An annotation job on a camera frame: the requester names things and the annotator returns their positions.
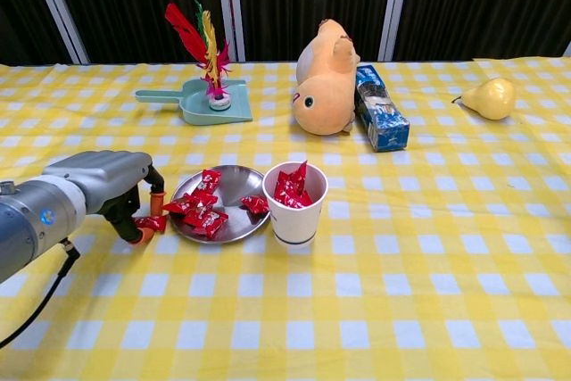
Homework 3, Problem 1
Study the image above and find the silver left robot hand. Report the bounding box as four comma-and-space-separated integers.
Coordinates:
42, 150, 167, 247

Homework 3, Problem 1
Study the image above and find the white paper cup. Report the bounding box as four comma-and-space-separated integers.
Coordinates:
261, 161, 329, 247

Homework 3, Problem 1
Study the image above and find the teal plastic dustpan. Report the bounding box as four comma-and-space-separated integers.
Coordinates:
134, 79, 253, 127

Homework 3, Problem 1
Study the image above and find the round steel plate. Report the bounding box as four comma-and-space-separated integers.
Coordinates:
170, 165, 272, 244

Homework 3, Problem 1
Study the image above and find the yellow plush toy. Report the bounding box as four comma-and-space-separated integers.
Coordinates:
291, 18, 361, 137

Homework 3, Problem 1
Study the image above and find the blue cookie box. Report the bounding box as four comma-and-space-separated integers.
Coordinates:
354, 63, 410, 153

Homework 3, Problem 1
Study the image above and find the yellow pear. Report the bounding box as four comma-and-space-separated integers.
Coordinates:
451, 77, 517, 121

